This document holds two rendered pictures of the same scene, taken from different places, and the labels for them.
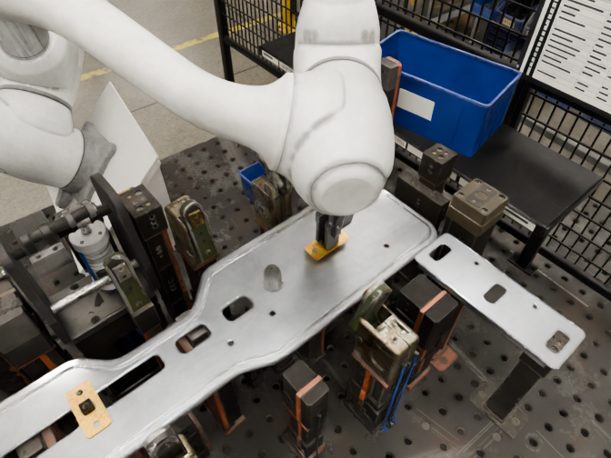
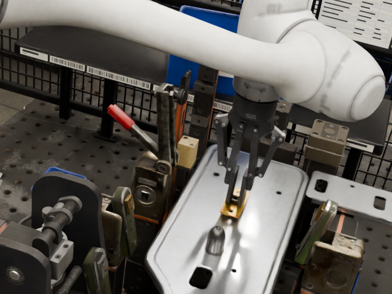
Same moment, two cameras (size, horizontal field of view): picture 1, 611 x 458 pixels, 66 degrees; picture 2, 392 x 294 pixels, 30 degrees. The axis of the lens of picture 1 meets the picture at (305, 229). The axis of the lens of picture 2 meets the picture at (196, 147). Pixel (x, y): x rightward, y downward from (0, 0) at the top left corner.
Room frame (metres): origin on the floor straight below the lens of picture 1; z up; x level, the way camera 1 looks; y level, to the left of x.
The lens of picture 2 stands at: (-0.27, 0.69, 1.86)
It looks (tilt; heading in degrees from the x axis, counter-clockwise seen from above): 34 degrees down; 323
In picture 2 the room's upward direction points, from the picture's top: 9 degrees clockwise
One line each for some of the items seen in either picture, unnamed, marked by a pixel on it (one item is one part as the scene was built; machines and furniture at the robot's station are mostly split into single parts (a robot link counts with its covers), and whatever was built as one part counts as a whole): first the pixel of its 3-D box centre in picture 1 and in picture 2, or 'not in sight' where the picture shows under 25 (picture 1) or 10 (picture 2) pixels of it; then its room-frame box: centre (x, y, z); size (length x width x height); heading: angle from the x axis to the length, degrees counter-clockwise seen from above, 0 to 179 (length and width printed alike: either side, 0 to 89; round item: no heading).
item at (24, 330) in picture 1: (47, 360); not in sight; (0.38, 0.47, 0.89); 0.13 x 0.11 x 0.38; 40
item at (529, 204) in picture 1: (403, 105); (202, 77); (0.99, -0.24, 1.01); 0.90 x 0.22 x 0.03; 40
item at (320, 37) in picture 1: (336, 56); (277, 21); (0.54, -0.04, 1.39); 0.13 x 0.11 x 0.16; 0
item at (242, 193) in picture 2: (332, 233); (244, 187); (0.55, -0.05, 1.05); 0.03 x 0.01 x 0.07; 130
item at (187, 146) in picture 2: not in sight; (177, 212); (0.70, -0.02, 0.88); 0.04 x 0.04 x 0.36; 40
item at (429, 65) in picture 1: (433, 90); (237, 55); (0.93, -0.29, 1.09); 0.30 x 0.17 x 0.13; 50
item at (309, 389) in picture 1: (306, 415); not in sight; (0.30, 0.00, 0.84); 0.11 x 0.08 x 0.29; 40
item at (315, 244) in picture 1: (326, 241); (235, 200); (0.56, -0.04, 1.02); 0.08 x 0.04 x 0.01; 130
